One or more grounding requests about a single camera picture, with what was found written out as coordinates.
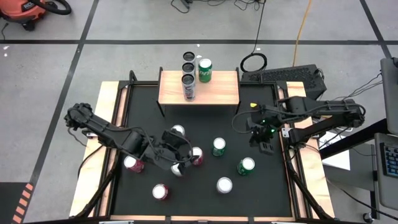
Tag wooden shelf with black legs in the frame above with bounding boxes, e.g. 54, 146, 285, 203
157, 66, 242, 118

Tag black support beam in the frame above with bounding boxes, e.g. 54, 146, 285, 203
319, 118, 389, 159

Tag green Sprite can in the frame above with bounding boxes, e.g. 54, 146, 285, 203
211, 137, 227, 157
198, 58, 213, 83
236, 157, 256, 176

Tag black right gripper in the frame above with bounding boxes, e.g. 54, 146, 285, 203
248, 112, 280, 156

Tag white Celsius can black lid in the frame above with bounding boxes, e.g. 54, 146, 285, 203
182, 62, 197, 77
182, 51, 197, 65
181, 73, 197, 102

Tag black vacuum hose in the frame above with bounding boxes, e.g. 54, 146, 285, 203
30, 0, 73, 16

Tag yellow floor cable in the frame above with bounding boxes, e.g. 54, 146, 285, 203
292, 0, 313, 67

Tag red Coca-Cola can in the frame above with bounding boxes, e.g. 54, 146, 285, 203
189, 146, 205, 166
152, 183, 169, 201
123, 154, 145, 174

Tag black looped floor cable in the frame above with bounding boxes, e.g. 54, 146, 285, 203
239, 0, 268, 73

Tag computer monitor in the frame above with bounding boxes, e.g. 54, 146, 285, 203
379, 57, 398, 135

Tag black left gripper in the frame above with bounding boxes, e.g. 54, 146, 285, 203
146, 129, 193, 177

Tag dark keyboard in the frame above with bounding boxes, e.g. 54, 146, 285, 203
379, 142, 398, 179

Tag grey desk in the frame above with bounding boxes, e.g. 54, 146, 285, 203
371, 132, 398, 211

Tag white and red Spindrift can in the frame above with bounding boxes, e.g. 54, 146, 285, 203
216, 177, 233, 195
170, 162, 185, 178
170, 124, 187, 138

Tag white paper sheet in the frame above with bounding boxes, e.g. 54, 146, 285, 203
320, 130, 351, 171

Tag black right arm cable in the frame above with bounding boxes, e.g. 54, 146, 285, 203
231, 105, 261, 135

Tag orange shop vacuum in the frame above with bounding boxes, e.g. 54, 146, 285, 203
0, 0, 47, 32

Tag black floor cables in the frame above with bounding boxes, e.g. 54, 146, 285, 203
170, 0, 267, 12

